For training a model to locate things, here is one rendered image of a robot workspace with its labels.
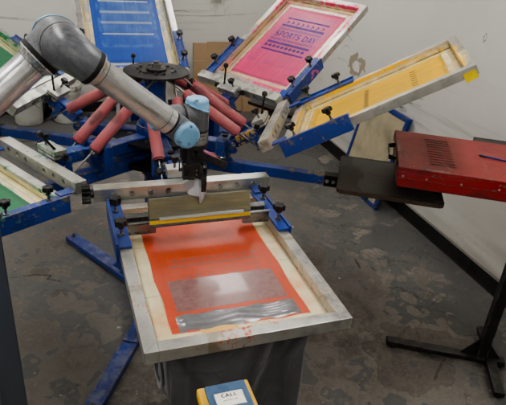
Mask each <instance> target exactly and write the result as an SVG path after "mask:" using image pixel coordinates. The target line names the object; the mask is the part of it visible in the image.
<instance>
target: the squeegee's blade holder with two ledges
mask: <svg viewBox="0 0 506 405"><path fill-rule="evenodd" d="M243 212H244V210H234V211H218V212H209V213H201V214H192V215H175V216H167V217H159V220H160V221H161V220H169V219H184V218H193V217H202V216H210V215H226V214H234V213H243Z"/></svg>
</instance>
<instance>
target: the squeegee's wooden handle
mask: <svg viewBox="0 0 506 405"><path fill-rule="evenodd" d="M147 204H148V214H149V221H157V220H159V217H167V216H175V215H192V214H201V213H209V212H218V211H234V210H244V212H247V211H251V203H250V192H249V190H239V191H229V192H219V193H210V194H205V197H204V199H203V201H202V203H199V197H197V196H192V195H182V196H172V197H162V198H148V199H147Z"/></svg>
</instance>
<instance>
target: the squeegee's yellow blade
mask: <svg viewBox="0 0 506 405"><path fill-rule="evenodd" d="M244 215H250V211H247V212H243V213H234V214H226V215H210V216H202V217H193V218H184V219H169V220H161V221H160V220H157V221H149V225H156V224H164V223H180V222H188V221H196V220H204V219H220V218H228V217H236V216H244Z"/></svg>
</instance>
